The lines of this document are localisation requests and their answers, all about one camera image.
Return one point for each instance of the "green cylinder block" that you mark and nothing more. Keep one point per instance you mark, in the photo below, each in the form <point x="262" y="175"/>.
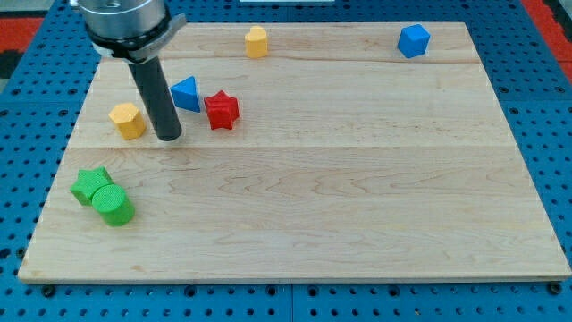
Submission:
<point x="113" y="205"/>

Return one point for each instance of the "green star block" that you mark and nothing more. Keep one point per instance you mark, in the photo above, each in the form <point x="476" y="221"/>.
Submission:
<point x="88" y="182"/>

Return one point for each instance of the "yellow heart block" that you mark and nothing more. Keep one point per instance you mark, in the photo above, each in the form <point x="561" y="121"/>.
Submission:
<point x="256" y="42"/>

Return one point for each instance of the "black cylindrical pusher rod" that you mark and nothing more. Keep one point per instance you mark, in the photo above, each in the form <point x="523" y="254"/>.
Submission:
<point x="156" y="96"/>

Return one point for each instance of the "light wooden board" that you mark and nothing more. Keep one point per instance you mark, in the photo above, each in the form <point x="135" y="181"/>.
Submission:
<point x="349" y="164"/>

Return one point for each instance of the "yellow hexagon block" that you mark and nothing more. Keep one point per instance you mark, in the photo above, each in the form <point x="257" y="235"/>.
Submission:
<point x="128" y="121"/>

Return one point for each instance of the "blue triangle block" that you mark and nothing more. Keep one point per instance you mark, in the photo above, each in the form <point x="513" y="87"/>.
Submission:
<point x="185" y="95"/>

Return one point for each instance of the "red star block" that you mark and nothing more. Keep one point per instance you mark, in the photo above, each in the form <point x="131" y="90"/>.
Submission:
<point x="222" y="110"/>

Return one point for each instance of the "blue cube block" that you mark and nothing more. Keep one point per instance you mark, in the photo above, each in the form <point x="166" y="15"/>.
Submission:
<point x="413" y="40"/>

